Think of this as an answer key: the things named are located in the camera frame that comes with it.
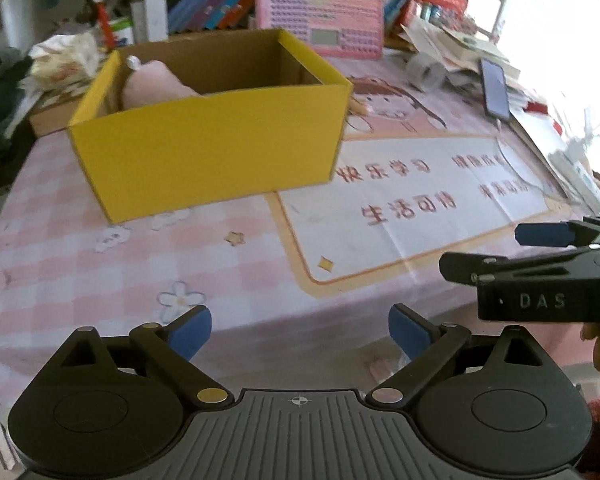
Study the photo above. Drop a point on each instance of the black smartphone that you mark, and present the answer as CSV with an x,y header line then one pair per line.
x,y
495,90

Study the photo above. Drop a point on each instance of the floral tissue pack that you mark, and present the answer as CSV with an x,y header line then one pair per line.
x,y
65,62

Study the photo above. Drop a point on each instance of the yellow cardboard box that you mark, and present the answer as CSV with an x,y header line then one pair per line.
x,y
205,155

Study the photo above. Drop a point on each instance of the wooden chessboard box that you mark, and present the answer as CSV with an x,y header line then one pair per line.
x,y
50,115

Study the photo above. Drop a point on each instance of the dark green cloth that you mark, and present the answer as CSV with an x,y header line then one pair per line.
x,y
0,120

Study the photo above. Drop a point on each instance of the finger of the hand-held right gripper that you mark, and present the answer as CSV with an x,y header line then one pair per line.
x,y
542,235
465,267

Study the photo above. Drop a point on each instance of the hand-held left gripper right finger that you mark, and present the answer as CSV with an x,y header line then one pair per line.
x,y
405,331

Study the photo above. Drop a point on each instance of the white bookshelf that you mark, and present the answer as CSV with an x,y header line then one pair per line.
x,y
154,0

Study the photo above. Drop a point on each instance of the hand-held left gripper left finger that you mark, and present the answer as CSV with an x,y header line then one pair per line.
x,y
192,332

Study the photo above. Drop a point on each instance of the pile of papers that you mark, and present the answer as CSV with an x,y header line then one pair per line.
x,y
460,45

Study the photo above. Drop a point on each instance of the pink learning tablet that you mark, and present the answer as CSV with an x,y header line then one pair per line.
x,y
320,10

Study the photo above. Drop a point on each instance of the printed cartoon desk mat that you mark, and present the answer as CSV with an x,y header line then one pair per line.
x,y
430,210

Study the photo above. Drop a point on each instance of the pink plush toy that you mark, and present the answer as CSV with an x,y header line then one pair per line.
x,y
155,85

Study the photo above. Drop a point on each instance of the red book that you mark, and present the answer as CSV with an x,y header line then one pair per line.
x,y
440,0

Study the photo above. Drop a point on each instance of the pink checkered tablecloth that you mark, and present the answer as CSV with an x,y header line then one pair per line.
x,y
105,270

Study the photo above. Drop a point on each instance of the white jar with green lid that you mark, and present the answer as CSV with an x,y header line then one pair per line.
x,y
122,32

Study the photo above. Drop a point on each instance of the red pen with white top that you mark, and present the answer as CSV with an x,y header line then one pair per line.
x,y
104,22

